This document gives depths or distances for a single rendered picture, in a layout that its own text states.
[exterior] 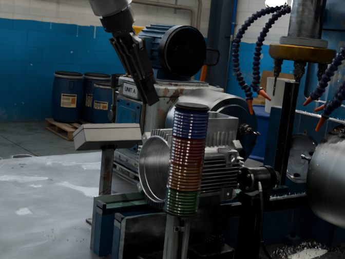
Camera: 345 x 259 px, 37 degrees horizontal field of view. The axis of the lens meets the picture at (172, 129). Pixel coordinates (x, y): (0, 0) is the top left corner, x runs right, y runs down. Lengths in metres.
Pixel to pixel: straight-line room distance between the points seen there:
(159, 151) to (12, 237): 0.42
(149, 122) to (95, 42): 5.80
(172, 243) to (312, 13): 0.78
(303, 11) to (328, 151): 0.41
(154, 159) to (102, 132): 0.16
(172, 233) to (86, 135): 0.51
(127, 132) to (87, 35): 6.09
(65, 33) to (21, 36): 0.63
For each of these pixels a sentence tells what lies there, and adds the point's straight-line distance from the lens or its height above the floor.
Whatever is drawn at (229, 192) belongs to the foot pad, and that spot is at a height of 0.97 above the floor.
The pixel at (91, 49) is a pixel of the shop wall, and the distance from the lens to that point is 7.50.
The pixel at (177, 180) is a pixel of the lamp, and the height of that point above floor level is 1.09.
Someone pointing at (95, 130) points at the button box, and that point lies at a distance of 1.36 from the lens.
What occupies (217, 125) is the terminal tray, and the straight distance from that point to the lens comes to 1.25.
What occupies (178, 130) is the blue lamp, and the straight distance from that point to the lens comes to 0.86.
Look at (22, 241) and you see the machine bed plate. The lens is 1.35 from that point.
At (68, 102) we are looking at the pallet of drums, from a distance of 6.50.
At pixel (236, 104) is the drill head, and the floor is 1.14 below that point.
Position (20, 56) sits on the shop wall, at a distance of 7.04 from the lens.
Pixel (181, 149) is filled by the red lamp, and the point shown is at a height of 1.15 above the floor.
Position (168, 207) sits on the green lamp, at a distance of 0.90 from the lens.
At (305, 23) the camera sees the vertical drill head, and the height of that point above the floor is 1.39.
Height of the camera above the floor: 1.33
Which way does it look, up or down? 10 degrees down
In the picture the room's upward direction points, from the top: 6 degrees clockwise
